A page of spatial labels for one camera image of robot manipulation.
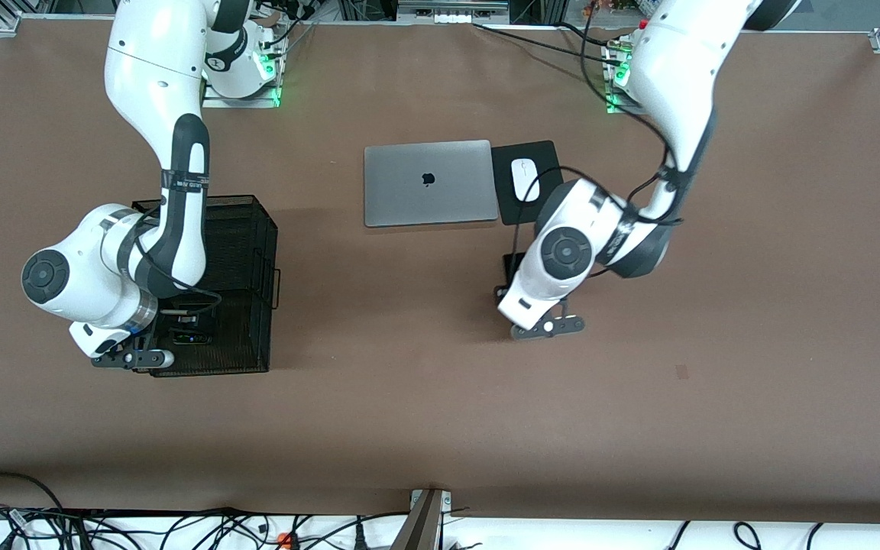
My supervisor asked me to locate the black mouse pad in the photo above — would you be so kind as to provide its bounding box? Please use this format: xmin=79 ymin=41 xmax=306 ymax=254
xmin=490 ymin=140 xmax=572 ymax=226

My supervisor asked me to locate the grey power strip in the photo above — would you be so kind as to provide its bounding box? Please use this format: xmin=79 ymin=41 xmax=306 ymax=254
xmin=396 ymin=0 xmax=510 ymax=25

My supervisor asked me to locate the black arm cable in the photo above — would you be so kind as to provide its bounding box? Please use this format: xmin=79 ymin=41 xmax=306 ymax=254
xmin=509 ymin=0 xmax=689 ymax=283
xmin=131 ymin=222 xmax=223 ymax=314

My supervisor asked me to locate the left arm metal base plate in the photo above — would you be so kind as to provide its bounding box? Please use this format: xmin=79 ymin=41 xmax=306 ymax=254
xmin=602 ymin=42 xmax=639 ymax=115

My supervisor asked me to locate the white computer mouse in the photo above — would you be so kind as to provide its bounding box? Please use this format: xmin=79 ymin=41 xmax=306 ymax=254
xmin=511 ymin=157 xmax=541 ymax=203

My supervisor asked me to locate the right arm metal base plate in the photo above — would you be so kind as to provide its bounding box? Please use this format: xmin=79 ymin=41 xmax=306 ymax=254
xmin=202 ymin=47 xmax=283 ymax=109

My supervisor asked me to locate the black looped floor cable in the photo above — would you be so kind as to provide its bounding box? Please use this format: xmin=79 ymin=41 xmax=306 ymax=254
xmin=0 ymin=471 xmax=66 ymax=550

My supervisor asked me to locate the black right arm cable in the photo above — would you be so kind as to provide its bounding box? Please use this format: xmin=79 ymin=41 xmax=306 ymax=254
xmin=131 ymin=222 xmax=223 ymax=314

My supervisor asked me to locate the aluminium camera mount post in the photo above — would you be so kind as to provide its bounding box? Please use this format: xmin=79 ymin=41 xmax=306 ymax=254
xmin=392 ymin=489 xmax=454 ymax=550

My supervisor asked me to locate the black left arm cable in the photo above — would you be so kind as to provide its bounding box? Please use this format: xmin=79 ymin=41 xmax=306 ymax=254
xmin=509 ymin=0 xmax=689 ymax=283

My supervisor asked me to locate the silver closed laptop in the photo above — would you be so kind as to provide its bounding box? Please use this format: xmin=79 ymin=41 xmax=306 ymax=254
xmin=364 ymin=139 xmax=500 ymax=228

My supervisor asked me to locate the black cable on table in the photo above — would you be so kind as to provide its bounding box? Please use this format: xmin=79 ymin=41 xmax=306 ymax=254
xmin=473 ymin=21 xmax=624 ymax=66

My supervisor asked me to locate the black wire mesh two-tier rack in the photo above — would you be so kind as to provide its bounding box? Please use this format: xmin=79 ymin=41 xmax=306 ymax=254
xmin=117 ymin=194 xmax=282 ymax=377

